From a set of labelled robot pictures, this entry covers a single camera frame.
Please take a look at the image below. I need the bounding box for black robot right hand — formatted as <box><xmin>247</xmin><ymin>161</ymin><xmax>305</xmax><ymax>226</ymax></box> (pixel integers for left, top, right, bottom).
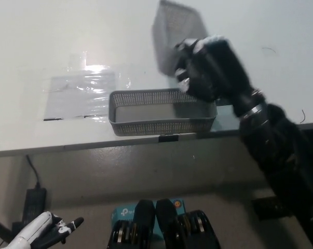
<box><xmin>172</xmin><ymin>34</ymin><xmax>253</xmax><ymax>105</ymax></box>

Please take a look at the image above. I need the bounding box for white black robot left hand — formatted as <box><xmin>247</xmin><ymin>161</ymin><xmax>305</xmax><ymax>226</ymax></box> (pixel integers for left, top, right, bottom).
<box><xmin>7</xmin><ymin>211</ymin><xmax>85</xmax><ymax>249</ymax></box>

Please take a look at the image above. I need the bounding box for grey perforated plastic basket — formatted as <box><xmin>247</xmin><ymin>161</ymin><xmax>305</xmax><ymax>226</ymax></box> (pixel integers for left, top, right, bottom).
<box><xmin>108</xmin><ymin>88</ymin><xmax>218</xmax><ymax>137</ymax></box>
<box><xmin>151</xmin><ymin>0</ymin><xmax>210</xmax><ymax>77</ymax></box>

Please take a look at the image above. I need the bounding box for black power adapter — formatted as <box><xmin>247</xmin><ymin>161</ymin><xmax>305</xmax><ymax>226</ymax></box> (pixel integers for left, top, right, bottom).
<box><xmin>22</xmin><ymin>188</ymin><xmax>47</xmax><ymax>226</ymax></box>

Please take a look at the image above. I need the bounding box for black tape on table edge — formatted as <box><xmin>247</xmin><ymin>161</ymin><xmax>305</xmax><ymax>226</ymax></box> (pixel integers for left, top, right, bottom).
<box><xmin>158</xmin><ymin>134</ymin><xmax>179</xmax><ymax>143</ymax></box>

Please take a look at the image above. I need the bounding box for clear plastic film sheet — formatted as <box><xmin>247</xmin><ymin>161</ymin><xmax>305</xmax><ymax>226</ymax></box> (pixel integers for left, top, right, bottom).
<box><xmin>40</xmin><ymin>50</ymin><xmax>132</xmax><ymax>123</ymax></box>

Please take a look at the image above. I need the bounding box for black power cable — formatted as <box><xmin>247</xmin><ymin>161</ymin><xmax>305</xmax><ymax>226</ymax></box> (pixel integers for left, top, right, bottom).
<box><xmin>25</xmin><ymin>155</ymin><xmax>41</xmax><ymax>190</ymax></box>

